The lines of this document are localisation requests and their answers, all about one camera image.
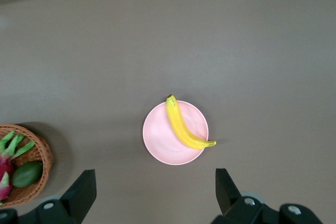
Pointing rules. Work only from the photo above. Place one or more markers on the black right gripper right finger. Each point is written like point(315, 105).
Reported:
point(227, 192)

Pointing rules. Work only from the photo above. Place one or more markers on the brown table cover mat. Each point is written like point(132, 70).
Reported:
point(168, 51)

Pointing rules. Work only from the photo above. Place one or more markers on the pink dragon fruit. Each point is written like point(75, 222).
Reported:
point(5, 167)

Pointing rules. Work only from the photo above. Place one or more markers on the yellow banana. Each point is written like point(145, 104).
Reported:
point(181, 129)

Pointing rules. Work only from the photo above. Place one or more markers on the brown wicker basket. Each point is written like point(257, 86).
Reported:
point(42, 153)

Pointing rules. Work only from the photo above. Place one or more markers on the pink round plate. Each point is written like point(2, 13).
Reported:
point(162, 142)

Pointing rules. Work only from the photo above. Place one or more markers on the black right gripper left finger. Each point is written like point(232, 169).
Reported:
point(78, 195)

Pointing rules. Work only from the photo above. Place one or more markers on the green avocado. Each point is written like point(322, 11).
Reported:
point(27, 174)

